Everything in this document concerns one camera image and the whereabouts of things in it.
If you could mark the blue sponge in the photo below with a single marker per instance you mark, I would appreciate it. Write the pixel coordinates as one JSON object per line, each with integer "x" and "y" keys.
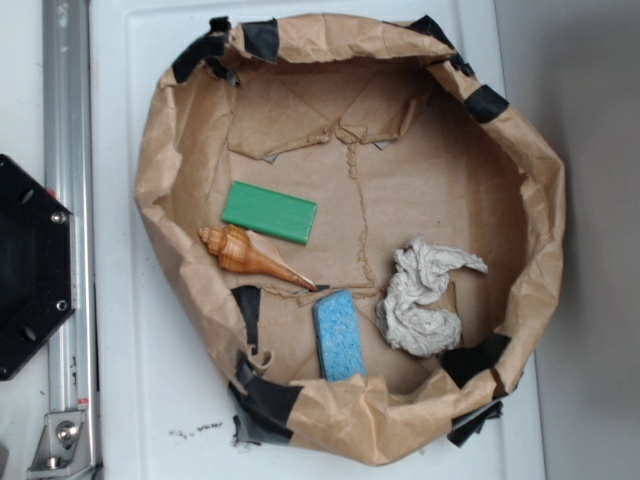
{"x": 338, "y": 336}

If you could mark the green rectangular block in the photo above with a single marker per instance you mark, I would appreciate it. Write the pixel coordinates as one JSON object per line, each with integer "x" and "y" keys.
{"x": 269, "y": 212}

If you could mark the orange spiral seashell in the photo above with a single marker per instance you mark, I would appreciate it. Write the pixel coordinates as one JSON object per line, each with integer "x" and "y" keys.
{"x": 246, "y": 252}

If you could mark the crumpled white paper towel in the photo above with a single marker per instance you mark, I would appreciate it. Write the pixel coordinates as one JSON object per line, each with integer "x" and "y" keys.
{"x": 408, "y": 317}

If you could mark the brown paper bag bin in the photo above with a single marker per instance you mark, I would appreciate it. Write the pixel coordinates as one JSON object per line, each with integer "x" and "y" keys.
{"x": 387, "y": 129}

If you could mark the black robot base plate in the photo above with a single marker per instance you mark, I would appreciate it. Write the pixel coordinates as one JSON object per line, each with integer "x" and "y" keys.
{"x": 37, "y": 294}

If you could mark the aluminium extrusion rail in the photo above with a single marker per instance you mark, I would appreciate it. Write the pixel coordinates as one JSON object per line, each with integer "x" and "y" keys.
{"x": 72, "y": 350}

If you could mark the metal corner bracket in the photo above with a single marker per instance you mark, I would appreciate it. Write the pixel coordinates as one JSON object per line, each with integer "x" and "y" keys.
{"x": 64, "y": 448}

